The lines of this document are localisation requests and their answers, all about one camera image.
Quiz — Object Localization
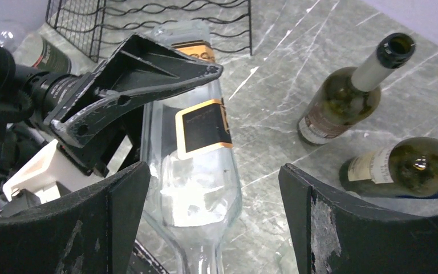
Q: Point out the green wine bottle black neck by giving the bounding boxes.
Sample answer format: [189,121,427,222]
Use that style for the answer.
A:
[339,137,438,199]

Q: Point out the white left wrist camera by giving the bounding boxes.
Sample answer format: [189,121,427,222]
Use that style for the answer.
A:
[2,139,103,203]

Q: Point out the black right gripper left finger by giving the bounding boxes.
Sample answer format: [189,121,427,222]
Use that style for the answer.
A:
[0,162,151,273]

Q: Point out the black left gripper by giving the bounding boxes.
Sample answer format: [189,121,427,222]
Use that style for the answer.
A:
[0,32,144,179]

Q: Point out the black wire wine rack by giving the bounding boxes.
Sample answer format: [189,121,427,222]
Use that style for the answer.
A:
[45,1,254,62]

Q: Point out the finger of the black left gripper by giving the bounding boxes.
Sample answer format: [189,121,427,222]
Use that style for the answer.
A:
[50,34,223,148]

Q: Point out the green wine bottle silver neck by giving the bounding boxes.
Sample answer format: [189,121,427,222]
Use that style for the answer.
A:
[297,33,416,145]

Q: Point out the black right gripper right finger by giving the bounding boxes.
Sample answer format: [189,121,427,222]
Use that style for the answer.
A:
[278,164,438,273]

